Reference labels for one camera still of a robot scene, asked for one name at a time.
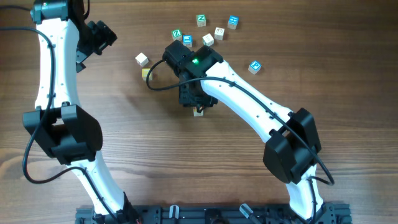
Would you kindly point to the plain animal wooden block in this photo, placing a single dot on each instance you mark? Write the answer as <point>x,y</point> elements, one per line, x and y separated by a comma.
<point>208,40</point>

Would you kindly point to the red side 2 block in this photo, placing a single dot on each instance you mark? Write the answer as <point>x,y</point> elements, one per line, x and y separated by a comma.
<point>219,33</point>

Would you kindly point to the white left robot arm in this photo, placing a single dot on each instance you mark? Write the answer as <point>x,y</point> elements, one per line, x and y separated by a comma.
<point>58,124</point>

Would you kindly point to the red M wooden block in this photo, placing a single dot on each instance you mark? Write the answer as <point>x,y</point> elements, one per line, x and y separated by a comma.
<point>198,111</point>

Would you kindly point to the green top far block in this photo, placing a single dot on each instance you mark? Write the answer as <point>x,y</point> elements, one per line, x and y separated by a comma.
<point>201,20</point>

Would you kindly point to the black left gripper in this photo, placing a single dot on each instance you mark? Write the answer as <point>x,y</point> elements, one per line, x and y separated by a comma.
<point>106,37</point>

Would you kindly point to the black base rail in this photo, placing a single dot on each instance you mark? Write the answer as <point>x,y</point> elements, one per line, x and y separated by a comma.
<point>271,213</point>

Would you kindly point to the green top left block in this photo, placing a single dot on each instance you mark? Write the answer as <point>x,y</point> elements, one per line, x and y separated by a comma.
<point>177,34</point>

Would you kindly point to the plain wooden block left edge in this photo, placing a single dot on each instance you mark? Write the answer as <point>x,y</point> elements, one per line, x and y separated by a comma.
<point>146,74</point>

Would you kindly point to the green block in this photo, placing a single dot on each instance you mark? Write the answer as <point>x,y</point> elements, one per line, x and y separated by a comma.
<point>201,20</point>
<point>177,34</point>

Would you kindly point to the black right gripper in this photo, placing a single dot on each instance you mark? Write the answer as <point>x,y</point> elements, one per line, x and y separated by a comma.
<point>185,101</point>

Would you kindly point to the plain wooden block far left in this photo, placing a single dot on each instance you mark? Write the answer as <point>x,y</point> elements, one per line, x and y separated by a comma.
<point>142,59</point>

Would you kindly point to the blue top left block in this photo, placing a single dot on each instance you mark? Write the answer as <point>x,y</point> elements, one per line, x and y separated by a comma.
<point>187,41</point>

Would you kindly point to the blue P wooden block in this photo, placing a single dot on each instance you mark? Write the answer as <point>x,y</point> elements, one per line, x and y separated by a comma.
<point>254,67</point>

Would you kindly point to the blue top far block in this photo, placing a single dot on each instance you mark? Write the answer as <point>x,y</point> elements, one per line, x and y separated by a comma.
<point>233,22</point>

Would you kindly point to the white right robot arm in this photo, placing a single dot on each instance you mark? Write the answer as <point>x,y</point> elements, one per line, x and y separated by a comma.
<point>291,138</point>

